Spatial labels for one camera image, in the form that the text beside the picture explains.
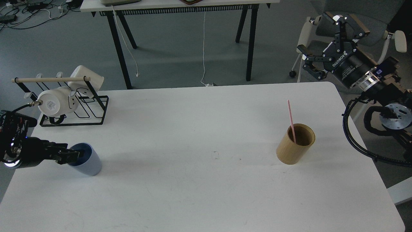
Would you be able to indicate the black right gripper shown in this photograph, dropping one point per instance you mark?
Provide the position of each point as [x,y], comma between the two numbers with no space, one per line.
[351,66]

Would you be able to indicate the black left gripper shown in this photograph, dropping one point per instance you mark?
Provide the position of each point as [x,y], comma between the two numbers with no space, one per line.
[30,152]

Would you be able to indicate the blue plastic cup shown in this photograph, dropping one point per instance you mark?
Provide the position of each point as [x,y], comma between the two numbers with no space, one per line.
[90,164]

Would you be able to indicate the pink chopstick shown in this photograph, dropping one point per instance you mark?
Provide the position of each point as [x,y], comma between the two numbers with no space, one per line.
[291,122]

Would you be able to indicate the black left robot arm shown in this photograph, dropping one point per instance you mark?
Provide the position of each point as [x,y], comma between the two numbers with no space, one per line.
[16,125]

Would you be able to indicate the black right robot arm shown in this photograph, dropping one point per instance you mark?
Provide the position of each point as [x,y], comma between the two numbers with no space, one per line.
[378,82]

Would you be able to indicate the grey office chair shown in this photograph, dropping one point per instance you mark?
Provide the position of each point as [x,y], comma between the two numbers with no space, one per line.
[376,15]

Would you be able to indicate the white mug front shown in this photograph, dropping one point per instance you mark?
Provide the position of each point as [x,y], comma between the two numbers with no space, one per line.
[57,102]

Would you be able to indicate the white background table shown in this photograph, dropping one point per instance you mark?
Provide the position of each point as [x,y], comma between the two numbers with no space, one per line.
[148,7]

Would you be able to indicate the bamboo cylinder holder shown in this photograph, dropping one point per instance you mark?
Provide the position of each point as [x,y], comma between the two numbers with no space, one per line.
[290,153]

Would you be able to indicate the black wire mug rack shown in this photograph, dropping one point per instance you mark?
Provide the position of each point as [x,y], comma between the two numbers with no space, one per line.
[85,84]

